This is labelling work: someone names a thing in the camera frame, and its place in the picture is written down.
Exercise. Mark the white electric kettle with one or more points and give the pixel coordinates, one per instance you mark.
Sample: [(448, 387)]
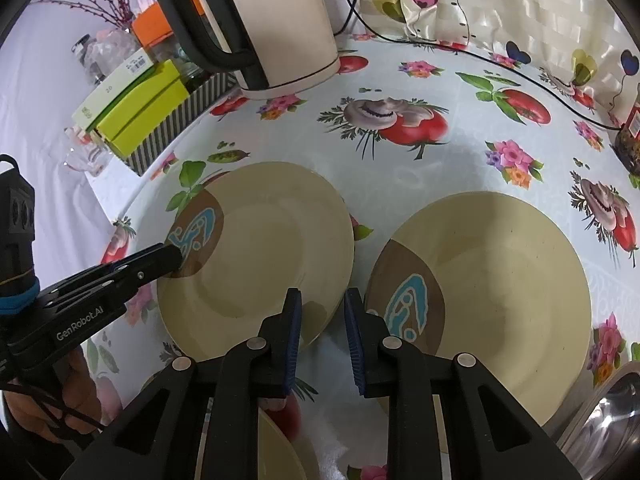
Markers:
[(273, 47)]

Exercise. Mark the lime green box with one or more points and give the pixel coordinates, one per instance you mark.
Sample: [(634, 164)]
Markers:
[(135, 116)]

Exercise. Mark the glass mug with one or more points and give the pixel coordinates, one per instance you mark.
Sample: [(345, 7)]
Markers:
[(84, 153)]

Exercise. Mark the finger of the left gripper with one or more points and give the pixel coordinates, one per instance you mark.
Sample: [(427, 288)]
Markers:
[(104, 289)]

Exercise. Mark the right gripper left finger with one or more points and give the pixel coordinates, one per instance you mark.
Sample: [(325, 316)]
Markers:
[(277, 366)]

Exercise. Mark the beige plate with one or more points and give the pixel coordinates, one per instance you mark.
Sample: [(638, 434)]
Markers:
[(245, 240), (489, 274), (277, 459)]

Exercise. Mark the heart pattern curtain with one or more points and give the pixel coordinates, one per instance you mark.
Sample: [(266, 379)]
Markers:
[(582, 46)]

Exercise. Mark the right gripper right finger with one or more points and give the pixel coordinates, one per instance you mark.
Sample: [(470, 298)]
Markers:
[(365, 334)]

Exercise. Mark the red label jar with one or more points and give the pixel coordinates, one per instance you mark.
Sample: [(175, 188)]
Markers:
[(627, 141)]

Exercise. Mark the striped tray box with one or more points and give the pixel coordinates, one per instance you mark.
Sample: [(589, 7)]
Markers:
[(202, 99)]

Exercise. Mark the white green slim box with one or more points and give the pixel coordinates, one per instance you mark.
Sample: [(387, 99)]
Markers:
[(113, 86)]

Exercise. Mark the orange box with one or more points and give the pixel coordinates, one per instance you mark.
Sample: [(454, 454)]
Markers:
[(151, 27)]

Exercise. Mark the steel bowl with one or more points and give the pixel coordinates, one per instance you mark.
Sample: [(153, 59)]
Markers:
[(602, 440)]

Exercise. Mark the beige plate bottom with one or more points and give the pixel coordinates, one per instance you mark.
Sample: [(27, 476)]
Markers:
[(277, 459)]

